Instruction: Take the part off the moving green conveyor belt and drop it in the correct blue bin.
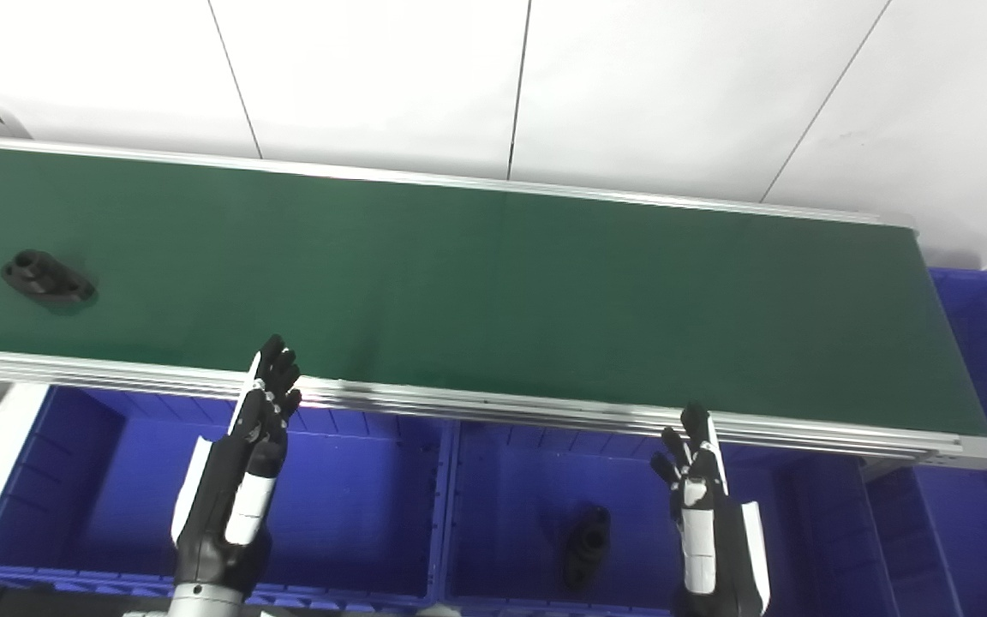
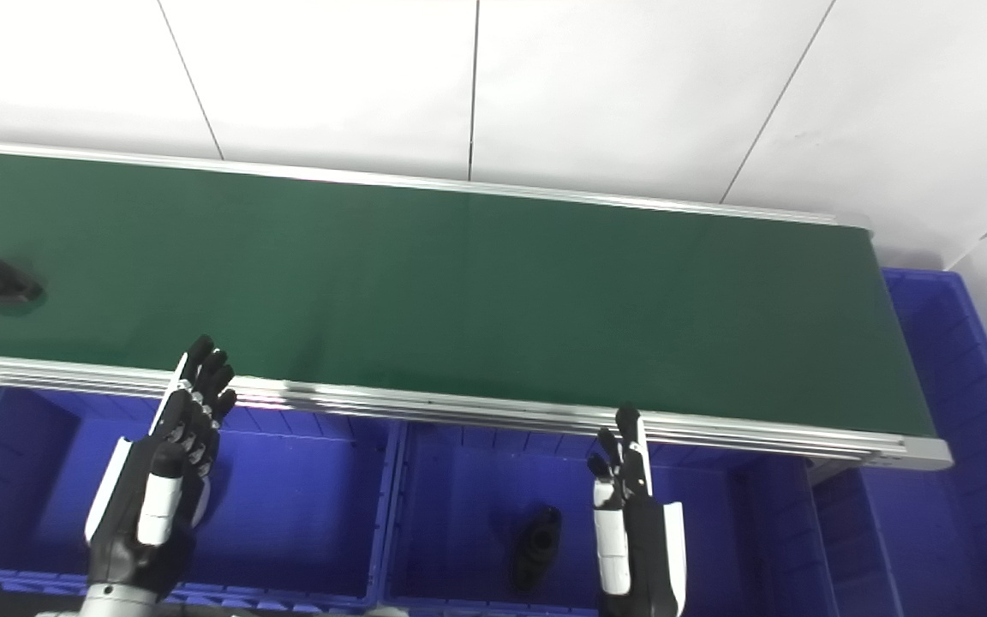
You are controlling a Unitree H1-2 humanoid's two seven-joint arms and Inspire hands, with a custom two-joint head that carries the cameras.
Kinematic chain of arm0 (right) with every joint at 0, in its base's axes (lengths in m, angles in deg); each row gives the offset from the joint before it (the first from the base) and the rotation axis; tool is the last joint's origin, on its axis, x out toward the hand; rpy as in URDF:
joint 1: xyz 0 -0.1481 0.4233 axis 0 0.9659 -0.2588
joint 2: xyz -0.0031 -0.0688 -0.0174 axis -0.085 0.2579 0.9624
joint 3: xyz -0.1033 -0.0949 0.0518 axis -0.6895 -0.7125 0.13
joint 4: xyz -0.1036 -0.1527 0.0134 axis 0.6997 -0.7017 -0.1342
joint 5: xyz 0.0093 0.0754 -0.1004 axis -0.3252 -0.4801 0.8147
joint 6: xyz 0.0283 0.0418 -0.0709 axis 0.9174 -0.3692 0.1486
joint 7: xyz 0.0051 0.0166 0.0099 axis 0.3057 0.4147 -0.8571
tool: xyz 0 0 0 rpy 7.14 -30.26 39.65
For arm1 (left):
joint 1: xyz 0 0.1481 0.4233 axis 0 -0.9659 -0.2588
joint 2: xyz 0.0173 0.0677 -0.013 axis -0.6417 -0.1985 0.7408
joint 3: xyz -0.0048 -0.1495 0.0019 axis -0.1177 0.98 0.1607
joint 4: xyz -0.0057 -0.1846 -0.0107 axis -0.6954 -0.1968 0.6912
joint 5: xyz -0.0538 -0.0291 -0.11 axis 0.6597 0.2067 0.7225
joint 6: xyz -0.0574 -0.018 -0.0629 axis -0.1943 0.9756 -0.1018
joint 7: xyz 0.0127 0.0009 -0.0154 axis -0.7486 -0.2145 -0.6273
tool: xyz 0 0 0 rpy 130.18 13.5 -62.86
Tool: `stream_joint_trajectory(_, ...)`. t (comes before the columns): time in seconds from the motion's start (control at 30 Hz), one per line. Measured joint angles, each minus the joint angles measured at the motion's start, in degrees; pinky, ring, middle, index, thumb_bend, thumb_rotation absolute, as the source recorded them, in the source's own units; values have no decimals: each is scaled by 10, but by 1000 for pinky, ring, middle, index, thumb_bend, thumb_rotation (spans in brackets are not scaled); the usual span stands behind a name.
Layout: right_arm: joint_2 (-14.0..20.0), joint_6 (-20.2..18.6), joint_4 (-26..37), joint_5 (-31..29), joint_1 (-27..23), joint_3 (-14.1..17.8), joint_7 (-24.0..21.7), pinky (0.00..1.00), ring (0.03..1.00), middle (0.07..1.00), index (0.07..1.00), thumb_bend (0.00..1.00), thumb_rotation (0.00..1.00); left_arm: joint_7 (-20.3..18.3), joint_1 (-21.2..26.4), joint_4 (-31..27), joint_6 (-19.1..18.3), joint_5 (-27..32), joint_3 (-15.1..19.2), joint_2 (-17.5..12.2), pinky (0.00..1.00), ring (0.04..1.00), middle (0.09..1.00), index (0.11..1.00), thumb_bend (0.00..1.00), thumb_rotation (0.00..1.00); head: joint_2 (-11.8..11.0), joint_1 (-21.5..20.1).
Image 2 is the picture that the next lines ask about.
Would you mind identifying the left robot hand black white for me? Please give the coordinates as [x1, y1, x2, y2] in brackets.
[85, 334, 238, 596]

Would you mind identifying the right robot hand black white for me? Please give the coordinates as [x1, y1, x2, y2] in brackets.
[588, 404, 687, 617]

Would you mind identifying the large blue plastic bin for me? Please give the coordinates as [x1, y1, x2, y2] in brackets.
[806, 267, 987, 617]

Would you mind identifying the green conveyor belt aluminium frame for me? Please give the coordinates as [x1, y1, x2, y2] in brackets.
[0, 139, 954, 472]

